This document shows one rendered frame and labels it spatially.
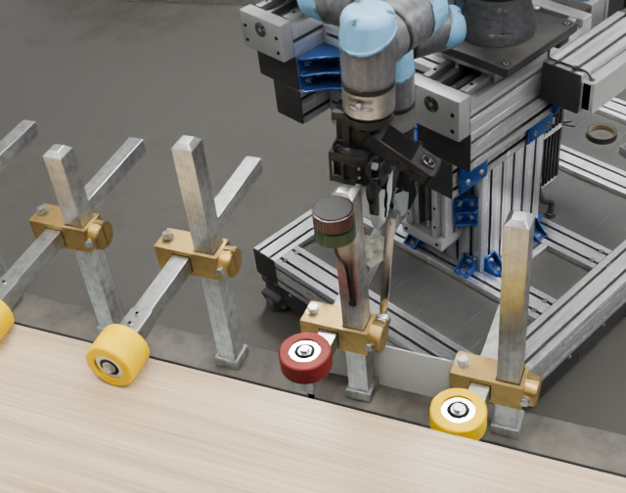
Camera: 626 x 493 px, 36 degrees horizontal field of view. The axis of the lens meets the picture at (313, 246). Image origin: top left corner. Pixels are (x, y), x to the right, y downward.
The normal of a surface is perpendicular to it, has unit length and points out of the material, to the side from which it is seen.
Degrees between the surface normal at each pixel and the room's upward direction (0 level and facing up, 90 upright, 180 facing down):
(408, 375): 90
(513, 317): 90
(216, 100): 0
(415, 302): 0
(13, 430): 0
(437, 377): 90
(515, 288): 90
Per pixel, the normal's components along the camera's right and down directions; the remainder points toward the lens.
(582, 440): -0.09, -0.76
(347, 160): -0.39, 0.62
